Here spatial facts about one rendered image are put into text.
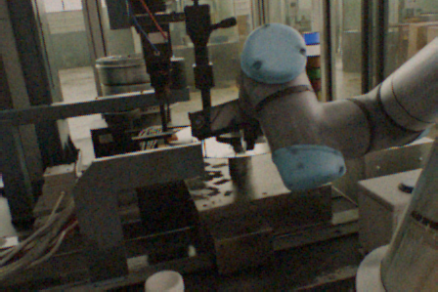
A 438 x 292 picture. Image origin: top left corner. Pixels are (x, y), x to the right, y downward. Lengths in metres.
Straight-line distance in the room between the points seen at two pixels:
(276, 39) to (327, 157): 0.15
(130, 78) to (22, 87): 0.37
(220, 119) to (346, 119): 0.23
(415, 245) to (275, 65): 0.24
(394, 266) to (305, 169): 0.15
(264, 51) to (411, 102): 0.17
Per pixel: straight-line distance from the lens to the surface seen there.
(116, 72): 1.57
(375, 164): 1.00
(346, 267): 0.86
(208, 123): 0.67
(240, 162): 0.98
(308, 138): 0.47
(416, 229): 0.33
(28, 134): 1.44
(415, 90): 0.48
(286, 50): 0.48
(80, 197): 0.80
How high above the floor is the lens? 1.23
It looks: 15 degrees down
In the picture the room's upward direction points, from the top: 6 degrees counter-clockwise
